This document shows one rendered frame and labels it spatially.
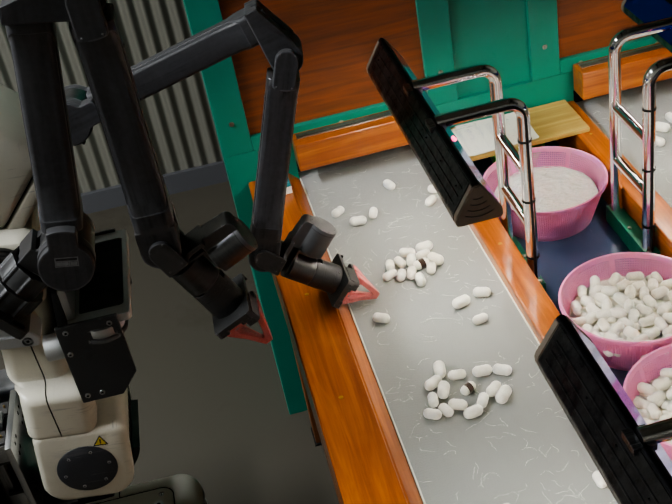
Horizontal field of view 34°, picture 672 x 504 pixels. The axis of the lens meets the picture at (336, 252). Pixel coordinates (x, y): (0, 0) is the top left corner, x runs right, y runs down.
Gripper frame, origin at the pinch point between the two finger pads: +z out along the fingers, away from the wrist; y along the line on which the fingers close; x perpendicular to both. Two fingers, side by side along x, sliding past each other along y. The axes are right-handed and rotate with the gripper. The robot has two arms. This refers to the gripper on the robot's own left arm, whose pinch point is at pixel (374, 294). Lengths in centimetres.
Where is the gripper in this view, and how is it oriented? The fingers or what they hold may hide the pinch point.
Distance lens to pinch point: 214.2
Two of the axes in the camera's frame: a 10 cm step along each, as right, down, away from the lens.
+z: 8.5, 3.2, 4.3
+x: -4.9, 7.8, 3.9
